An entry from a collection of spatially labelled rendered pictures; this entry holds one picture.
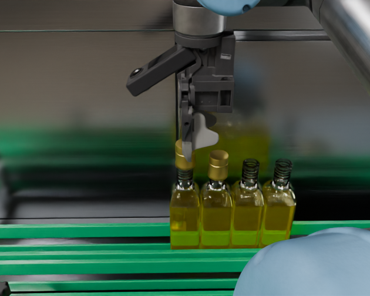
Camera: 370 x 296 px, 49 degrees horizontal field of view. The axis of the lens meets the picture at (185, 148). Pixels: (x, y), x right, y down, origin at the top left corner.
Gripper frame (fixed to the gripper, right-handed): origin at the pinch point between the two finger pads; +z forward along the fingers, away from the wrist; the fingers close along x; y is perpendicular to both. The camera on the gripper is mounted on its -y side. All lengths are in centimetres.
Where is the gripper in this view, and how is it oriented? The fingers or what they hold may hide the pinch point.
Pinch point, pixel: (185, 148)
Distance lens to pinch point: 69.5
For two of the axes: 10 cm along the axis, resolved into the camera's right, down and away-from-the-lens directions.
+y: 10.0, 0.0, 0.0
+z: 0.0, 8.4, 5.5
